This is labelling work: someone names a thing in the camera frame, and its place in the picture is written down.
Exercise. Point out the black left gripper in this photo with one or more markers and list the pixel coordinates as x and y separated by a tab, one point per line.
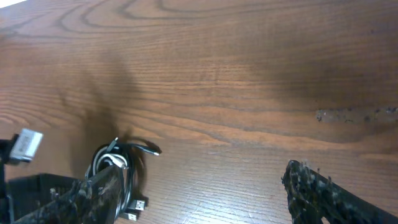
23	195

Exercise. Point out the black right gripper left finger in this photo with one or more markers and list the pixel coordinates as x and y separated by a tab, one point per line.
92	200

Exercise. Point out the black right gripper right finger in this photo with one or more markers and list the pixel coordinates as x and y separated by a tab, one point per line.
313	198

